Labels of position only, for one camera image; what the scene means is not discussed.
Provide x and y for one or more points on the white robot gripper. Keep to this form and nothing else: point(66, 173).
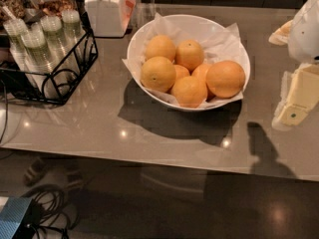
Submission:
point(305, 34)

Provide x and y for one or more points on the white ceramic bowl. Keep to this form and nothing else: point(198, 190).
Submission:
point(159, 27)

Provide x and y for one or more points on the orange partly hidden right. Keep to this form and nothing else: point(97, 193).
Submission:
point(200, 72)

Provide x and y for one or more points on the small orange in middle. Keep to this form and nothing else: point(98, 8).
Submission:
point(181, 72)

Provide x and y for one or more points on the white lidded jar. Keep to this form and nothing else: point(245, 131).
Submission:
point(109, 18)

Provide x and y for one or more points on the stack of clear cups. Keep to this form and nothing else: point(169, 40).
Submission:
point(14, 29)
point(61, 48)
point(41, 63)
point(73, 30)

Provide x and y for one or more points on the glass jar with granola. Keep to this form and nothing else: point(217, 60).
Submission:
point(15, 6)

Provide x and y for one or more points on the blue grey box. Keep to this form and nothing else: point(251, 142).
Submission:
point(19, 217)

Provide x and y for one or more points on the black wire rack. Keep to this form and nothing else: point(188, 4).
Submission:
point(14, 82)

